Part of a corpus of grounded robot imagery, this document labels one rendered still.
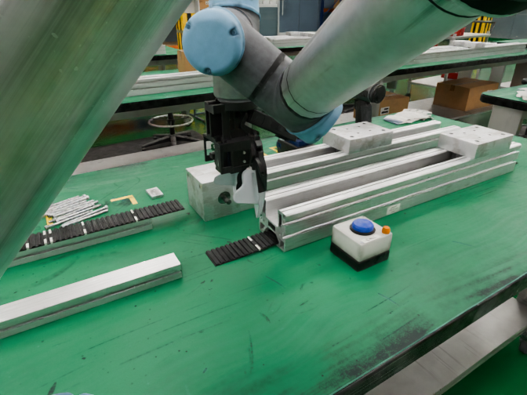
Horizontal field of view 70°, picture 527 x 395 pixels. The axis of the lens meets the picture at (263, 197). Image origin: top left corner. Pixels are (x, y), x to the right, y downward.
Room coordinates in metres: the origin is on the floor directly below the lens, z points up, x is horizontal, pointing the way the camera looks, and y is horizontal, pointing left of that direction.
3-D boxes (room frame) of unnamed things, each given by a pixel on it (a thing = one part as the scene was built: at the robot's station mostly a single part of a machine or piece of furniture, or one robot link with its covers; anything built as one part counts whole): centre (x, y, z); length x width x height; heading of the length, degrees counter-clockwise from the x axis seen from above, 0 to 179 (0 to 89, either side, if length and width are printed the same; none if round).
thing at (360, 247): (0.61, -0.18, 0.81); 0.10 x 0.08 x 0.06; 30
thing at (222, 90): (0.63, 0.04, 1.10); 0.08 x 0.08 x 0.05
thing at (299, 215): (0.86, -0.36, 0.82); 0.80 x 0.10 x 0.09; 120
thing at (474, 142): (0.98, -0.58, 0.87); 0.16 x 0.11 x 0.07; 120
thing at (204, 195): (0.78, 0.11, 0.83); 0.12 x 0.09 x 0.10; 30
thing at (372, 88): (1.26, -0.31, 0.89); 0.20 x 0.08 x 0.22; 32
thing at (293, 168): (1.02, -0.27, 0.82); 0.80 x 0.10 x 0.09; 120
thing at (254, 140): (0.62, 0.05, 1.02); 0.09 x 0.08 x 0.12; 120
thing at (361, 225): (0.60, -0.19, 0.84); 0.04 x 0.04 x 0.02
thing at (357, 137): (1.02, -0.27, 0.87); 0.16 x 0.11 x 0.07; 120
